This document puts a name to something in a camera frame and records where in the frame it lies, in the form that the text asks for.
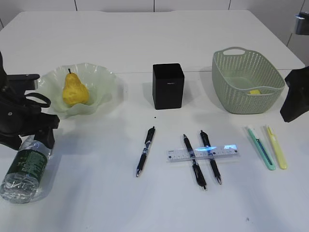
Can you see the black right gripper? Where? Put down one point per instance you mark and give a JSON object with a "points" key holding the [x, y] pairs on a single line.
{"points": [[297, 100]]}

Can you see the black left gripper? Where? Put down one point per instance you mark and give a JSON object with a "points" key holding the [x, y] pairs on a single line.
{"points": [[21, 115]]}

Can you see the yellow waste paper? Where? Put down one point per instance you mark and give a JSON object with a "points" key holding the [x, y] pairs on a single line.
{"points": [[254, 92]]}

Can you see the clear plastic water bottle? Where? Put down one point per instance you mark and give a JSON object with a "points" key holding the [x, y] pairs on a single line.
{"points": [[23, 178]]}

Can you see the yellow utility knife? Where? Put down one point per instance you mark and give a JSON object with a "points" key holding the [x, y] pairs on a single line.
{"points": [[276, 148]]}

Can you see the green utility knife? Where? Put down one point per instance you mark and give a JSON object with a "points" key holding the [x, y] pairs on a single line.
{"points": [[268, 161]]}

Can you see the yellow pear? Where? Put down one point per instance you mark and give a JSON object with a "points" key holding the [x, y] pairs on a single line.
{"points": [[74, 92]]}

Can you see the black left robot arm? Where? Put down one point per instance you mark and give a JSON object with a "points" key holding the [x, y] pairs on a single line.
{"points": [[2, 77]]}

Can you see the green plastic woven basket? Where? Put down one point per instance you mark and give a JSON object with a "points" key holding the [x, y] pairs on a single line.
{"points": [[233, 76]]}

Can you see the clear plastic ruler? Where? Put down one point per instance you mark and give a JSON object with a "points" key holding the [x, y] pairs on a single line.
{"points": [[203, 153]]}

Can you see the green wavy glass plate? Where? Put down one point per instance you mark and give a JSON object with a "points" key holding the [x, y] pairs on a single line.
{"points": [[100, 82]]}

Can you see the black pen middle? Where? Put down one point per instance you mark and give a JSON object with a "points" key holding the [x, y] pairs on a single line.
{"points": [[196, 168]]}

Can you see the black pen left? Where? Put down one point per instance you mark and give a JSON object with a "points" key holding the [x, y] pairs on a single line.
{"points": [[147, 144]]}

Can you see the black square pen holder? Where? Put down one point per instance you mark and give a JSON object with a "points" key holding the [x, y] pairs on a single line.
{"points": [[168, 84]]}

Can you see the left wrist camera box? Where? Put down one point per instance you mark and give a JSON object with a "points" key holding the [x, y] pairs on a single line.
{"points": [[23, 82]]}

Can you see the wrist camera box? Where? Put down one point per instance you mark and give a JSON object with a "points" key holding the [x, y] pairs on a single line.
{"points": [[23, 82], [301, 24]]}

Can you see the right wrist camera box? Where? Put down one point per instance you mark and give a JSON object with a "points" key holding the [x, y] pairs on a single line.
{"points": [[301, 24]]}

